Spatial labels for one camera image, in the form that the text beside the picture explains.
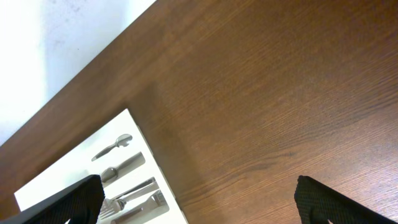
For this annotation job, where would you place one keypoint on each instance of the white plastic cutlery tray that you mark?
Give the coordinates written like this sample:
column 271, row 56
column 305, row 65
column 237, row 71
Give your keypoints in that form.
column 76, row 165

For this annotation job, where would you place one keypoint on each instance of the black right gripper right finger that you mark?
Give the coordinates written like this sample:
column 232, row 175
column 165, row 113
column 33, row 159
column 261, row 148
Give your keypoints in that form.
column 317, row 203

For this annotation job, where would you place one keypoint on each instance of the silver fork diagonal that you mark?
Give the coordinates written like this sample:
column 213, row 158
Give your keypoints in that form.
column 107, row 201

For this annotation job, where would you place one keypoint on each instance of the small silver spoon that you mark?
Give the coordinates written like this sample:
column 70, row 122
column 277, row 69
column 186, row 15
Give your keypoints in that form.
column 121, row 141
column 110, row 174

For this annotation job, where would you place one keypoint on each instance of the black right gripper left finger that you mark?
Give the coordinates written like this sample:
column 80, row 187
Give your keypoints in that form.
column 80, row 203

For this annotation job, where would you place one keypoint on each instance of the silver fork tines down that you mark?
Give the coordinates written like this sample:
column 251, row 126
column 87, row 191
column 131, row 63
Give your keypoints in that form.
column 154, row 206

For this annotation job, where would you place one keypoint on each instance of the silver fork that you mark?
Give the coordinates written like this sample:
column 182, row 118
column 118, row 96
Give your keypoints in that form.
column 119, row 204

